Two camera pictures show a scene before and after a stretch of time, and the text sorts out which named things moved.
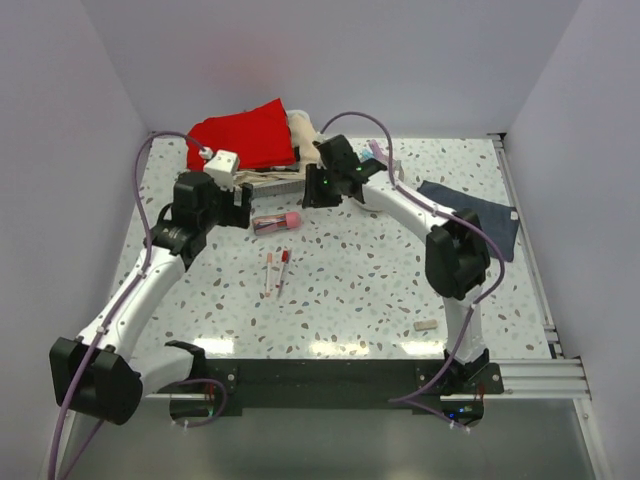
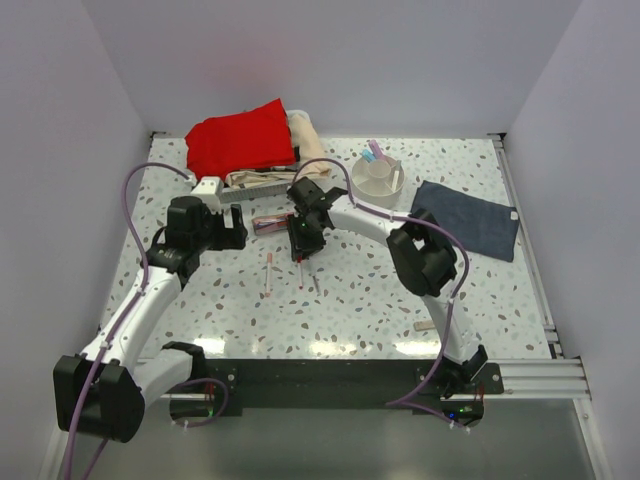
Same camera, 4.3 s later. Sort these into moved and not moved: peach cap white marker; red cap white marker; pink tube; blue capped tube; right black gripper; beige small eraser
Moved: right black gripper; red cap white marker
Not moved: peach cap white marker; blue capped tube; beige small eraser; pink tube
